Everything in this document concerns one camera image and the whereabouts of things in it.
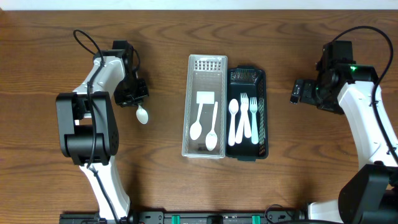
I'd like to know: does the black plastic basket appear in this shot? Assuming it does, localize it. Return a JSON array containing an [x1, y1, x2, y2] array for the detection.
[[226, 65, 269, 161]]

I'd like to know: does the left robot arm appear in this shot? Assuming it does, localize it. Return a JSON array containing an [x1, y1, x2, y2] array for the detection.
[[55, 40, 149, 223]]

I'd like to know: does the clear plastic basket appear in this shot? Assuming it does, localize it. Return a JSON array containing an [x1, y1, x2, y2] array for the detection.
[[182, 54, 228, 159]]

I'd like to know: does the white fork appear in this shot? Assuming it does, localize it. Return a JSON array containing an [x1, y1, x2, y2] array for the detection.
[[249, 97, 259, 144], [241, 93, 252, 138], [235, 103, 246, 144]]

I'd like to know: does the white spoon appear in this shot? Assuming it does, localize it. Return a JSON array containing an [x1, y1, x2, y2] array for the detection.
[[228, 99, 239, 146], [136, 105, 149, 124], [205, 101, 218, 151], [190, 103, 203, 141]]

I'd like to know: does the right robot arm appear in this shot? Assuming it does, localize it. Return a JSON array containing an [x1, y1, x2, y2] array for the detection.
[[290, 40, 397, 223]]

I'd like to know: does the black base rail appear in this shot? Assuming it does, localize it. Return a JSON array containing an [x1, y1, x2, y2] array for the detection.
[[58, 210, 307, 224]]

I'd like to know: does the white label in clear basket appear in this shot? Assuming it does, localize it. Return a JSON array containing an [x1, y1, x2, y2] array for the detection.
[[196, 91, 215, 105]]

